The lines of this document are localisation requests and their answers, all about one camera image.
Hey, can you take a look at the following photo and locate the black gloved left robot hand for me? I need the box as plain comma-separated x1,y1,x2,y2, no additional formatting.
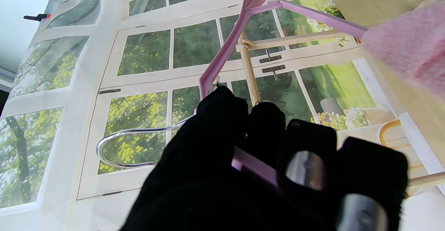
120,86,409,231

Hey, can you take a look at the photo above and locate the pink square towel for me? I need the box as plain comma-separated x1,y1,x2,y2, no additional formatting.
362,0,445,101

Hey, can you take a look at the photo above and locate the lilac plastic clothes hanger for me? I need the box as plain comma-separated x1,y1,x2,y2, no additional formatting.
96,0,369,190

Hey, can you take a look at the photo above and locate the wooden drying rack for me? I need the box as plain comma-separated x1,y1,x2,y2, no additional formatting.
236,30,445,190

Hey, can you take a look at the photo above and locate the printed garden window backdrop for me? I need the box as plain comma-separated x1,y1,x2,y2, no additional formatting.
0,0,445,231

